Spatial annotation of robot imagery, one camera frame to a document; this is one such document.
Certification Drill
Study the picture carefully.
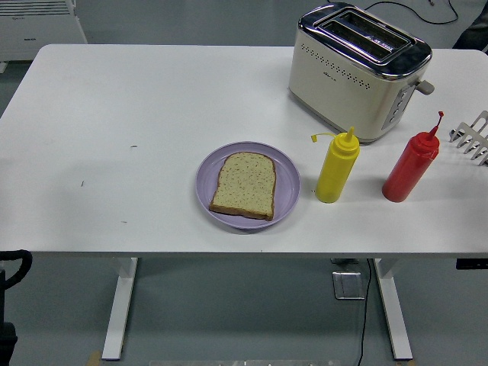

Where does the red squeeze bottle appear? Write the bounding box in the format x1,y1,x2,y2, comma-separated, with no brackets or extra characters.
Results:
382,111,445,203

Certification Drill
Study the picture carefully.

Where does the slice of bread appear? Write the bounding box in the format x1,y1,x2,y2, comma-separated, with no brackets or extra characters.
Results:
208,151,277,222

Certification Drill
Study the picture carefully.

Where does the purple plate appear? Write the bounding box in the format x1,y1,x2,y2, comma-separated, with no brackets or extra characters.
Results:
195,141,301,230

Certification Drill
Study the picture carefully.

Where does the yellow squeeze bottle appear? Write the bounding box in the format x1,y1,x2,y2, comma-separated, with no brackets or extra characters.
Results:
310,126,361,204

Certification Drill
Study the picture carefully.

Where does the metal floor socket plate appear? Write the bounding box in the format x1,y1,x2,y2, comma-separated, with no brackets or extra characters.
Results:
331,270,367,301

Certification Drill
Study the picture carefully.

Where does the cream and chrome toaster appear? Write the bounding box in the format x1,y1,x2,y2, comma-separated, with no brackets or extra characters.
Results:
287,2,435,145

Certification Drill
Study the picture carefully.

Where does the white table leg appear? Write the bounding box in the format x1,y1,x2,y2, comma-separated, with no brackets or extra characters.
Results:
101,257,139,361
372,258,413,361

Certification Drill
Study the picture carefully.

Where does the silver metal rack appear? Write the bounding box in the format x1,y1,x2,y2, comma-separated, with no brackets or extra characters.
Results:
448,110,488,167

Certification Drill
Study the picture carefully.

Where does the black table control panel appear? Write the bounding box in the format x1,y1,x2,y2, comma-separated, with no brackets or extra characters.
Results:
456,258,488,270

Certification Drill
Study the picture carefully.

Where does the white appliance with vents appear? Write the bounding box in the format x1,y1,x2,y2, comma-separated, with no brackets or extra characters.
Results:
0,0,88,73

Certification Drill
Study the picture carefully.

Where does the black floor cable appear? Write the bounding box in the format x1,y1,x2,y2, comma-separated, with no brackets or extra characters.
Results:
356,258,373,366

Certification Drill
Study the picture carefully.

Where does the thin black cable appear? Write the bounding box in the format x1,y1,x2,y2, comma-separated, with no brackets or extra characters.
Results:
361,0,461,24

